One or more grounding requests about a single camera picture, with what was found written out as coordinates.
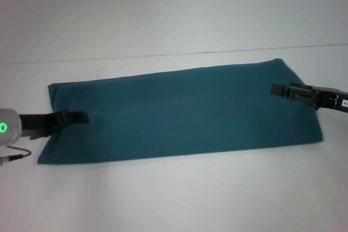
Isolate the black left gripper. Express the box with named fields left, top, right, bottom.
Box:
left=17, top=110, right=90, bottom=138

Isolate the left gripper cable with plug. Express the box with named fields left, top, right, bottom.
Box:
left=0, top=145, right=33, bottom=166

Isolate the teal t-shirt with FREE print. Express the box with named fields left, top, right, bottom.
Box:
left=37, top=58, right=324, bottom=165

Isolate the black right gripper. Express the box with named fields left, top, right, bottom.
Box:
left=271, top=82, right=348, bottom=114

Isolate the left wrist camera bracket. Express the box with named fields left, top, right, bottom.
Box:
left=21, top=130, right=53, bottom=140

